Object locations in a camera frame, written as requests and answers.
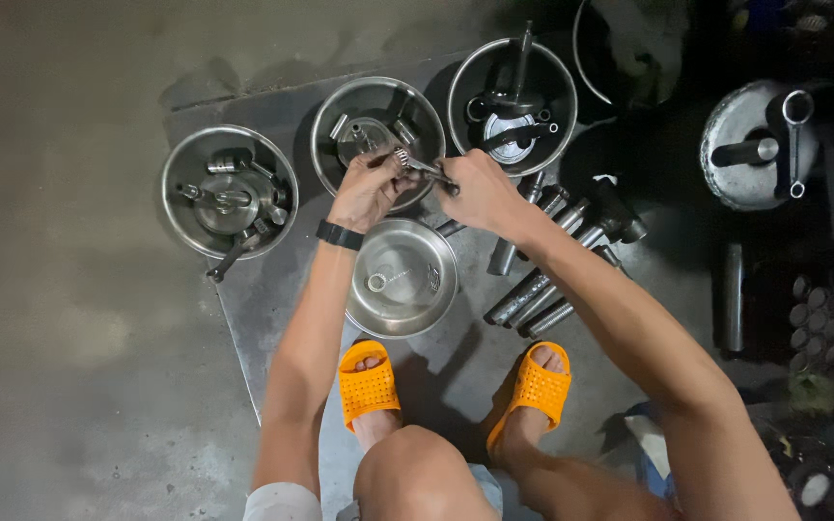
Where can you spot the metal floor sheet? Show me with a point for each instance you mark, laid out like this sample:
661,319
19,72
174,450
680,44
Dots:
272,289

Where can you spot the person's right leg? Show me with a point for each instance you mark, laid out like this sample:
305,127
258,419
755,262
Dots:
562,477

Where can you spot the steel crank half with shaft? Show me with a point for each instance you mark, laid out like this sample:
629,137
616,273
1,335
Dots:
225,202
363,137

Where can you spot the person's right hand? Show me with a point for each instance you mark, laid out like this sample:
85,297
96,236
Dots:
486,195

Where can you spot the orange left sandal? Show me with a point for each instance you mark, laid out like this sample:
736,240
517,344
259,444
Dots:
368,387

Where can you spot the large crankshaft with connecting rod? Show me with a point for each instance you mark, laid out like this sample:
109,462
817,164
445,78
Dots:
746,148

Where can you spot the person's leg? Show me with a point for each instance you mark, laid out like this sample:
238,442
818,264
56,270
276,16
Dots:
417,477
562,477

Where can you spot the group of small metal cylinders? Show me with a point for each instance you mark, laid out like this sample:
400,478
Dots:
815,322

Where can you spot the blue and white cloth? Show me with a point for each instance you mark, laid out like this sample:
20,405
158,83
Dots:
652,448

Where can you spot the short steel pin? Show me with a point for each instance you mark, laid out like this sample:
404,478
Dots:
405,132
227,165
338,127

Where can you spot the person's left leg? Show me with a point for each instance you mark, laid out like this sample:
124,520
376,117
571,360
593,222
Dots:
417,477

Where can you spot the pile of steel shafts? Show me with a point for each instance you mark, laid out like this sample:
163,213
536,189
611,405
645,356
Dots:
547,289

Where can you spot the dark crank half with shaft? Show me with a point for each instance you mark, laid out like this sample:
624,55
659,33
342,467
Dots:
515,79

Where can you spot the large metal basin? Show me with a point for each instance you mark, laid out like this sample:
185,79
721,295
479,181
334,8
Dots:
630,50

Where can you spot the orange right sandal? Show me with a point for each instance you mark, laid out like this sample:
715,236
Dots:
536,391

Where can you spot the dark connecting rod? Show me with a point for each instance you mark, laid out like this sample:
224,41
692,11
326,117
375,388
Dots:
232,255
522,134

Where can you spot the steel connecting rod with bearing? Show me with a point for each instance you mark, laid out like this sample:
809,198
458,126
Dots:
423,168

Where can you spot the person's left hand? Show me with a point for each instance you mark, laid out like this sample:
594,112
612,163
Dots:
363,195

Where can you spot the orange sandal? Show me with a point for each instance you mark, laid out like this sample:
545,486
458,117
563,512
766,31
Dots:
368,387
536,391

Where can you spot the dark steel bar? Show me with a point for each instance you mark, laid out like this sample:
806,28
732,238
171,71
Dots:
733,297

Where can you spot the black wristband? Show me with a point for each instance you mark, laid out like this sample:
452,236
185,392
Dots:
339,235

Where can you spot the round steel crank disc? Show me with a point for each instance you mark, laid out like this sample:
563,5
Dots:
507,148

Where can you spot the light grey shorts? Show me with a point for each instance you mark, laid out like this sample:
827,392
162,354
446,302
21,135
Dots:
279,503

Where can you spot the steel bowl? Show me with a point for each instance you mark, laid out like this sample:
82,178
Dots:
402,253
189,155
554,94
373,98

